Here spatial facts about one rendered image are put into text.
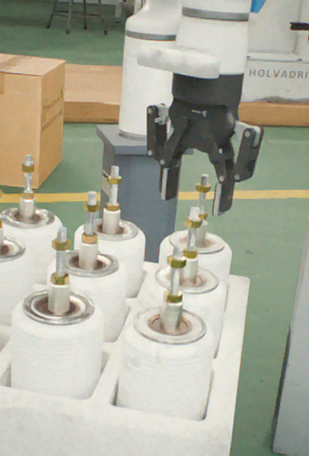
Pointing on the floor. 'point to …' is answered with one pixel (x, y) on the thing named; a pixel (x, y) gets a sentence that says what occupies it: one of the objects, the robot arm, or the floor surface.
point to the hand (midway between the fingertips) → (194, 195)
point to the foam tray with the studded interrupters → (64, 417)
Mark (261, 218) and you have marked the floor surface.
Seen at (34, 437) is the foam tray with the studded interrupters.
